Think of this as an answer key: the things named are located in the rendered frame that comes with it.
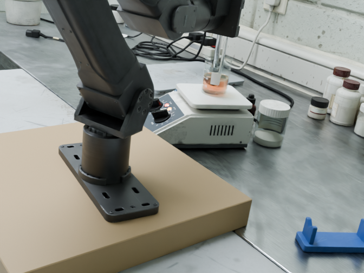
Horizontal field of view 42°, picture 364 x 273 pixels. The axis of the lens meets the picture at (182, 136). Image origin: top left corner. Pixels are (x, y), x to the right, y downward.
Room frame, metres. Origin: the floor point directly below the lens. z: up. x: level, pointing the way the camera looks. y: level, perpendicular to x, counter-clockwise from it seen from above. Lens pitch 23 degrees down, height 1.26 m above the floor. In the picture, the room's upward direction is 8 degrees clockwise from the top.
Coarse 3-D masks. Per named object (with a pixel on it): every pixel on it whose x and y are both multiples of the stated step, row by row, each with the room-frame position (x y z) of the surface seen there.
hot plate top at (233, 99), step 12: (180, 84) 0.90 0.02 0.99; (192, 84) 0.91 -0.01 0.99; (192, 96) 0.84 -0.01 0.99; (204, 96) 0.85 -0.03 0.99; (228, 96) 0.87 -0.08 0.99; (240, 96) 0.88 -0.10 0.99; (204, 108) 0.81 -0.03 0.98; (216, 108) 0.81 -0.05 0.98; (228, 108) 0.82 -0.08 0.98; (240, 108) 0.83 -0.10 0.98
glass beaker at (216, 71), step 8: (208, 56) 0.86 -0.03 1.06; (216, 56) 0.85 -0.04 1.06; (208, 64) 0.86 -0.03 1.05; (216, 64) 0.85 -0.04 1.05; (224, 64) 0.86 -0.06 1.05; (208, 72) 0.86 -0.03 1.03; (216, 72) 0.85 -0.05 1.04; (224, 72) 0.86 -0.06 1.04; (208, 80) 0.86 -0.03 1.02; (216, 80) 0.85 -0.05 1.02; (224, 80) 0.86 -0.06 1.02; (208, 88) 0.86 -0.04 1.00; (216, 88) 0.85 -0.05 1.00; (224, 88) 0.86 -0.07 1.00; (216, 96) 0.85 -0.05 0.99
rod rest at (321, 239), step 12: (312, 228) 0.53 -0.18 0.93; (360, 228) 0.57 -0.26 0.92; (300, 240) 0.54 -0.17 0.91; (312, 240) 0.53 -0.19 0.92; (324, 240) 0.54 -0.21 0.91; (336, 240) 0.55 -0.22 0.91; (348, 240) 0.55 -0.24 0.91; (360, 240) 0.55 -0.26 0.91; (348, 252) 0.54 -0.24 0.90; (360, 252) 0.54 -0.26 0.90
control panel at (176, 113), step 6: (162, 96) 0.90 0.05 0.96; (168, 96) 0.89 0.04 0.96; (162, 102) 0.87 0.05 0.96; (168, 102) 0.86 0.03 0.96; (174, 102) 0.86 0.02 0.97; (174, 108) 0.83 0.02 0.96; (150, 114) 0.84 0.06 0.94; (174, 114) 0.81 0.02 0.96; (180, 114) 0.80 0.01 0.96; (150, 120) 0.82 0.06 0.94; (168, 120) 0.80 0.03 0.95; (174, 120) 0.79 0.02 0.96; (144, 126) 0.81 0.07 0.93; (150, 126) 0.80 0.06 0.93; (156, 126) 0.79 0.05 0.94; (162, 126) 0.78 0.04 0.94
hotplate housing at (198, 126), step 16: (176, 96) 0.88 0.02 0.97; (192, 112) 0.80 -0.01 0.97; (208, 112) 0.82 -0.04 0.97; (224, 112) 0.83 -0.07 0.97; (240, 112) 0.84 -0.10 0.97; (160, 128) 0.78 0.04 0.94; (176, 128) 0.78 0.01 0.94; (192, 128) 0.79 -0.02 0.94; (208, 128) 0.80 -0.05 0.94; (224, 128) 0.81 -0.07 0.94; (240, 128) 0.82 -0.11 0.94; (176, 144) 0.79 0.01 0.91; (192, 144) 0.80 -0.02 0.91; (208, 144) 0.81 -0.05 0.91; (224, 144) 0.82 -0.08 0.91; (240, 144) 0.83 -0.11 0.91
